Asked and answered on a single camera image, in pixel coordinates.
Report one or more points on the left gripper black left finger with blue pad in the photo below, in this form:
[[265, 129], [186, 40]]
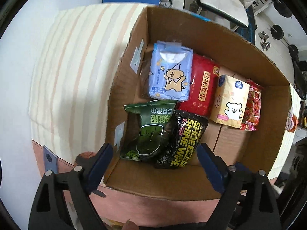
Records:
[[49, 209]]

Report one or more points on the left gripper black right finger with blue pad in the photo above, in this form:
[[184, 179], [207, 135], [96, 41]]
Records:
[[247, 199]]

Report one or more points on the black shoe shine wipes pack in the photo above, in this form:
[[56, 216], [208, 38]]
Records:
[[188, 129]]

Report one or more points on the yellow tissue pack bear print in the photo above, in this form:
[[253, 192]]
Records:
[[230, 101]]

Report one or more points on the green wipes pack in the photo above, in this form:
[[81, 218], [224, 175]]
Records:
[[153, 117]]

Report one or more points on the red tissue pack gold label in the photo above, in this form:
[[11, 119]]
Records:
[[204, 81]]

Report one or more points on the brown cardboard box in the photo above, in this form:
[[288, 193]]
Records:
[[256, 150]]

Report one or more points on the purple smartphone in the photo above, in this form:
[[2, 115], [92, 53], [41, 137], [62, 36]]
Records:
[[50, 160]]

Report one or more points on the red patterned snack pack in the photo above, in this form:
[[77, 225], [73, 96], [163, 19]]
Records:
[[251, 116]]

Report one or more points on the orange snack packet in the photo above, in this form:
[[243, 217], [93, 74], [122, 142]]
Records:
[[292, 122]]

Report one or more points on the chrome dumbbell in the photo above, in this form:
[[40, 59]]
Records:
[[264, 40]]

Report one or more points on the blue wet wipes pack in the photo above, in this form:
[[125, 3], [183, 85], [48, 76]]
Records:
[[170, 71]]

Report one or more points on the black floor barbell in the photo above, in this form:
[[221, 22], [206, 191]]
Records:
[[278, 33]]

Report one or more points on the white cushioned chair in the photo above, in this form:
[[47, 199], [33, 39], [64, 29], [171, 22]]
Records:
[[231, 10]]

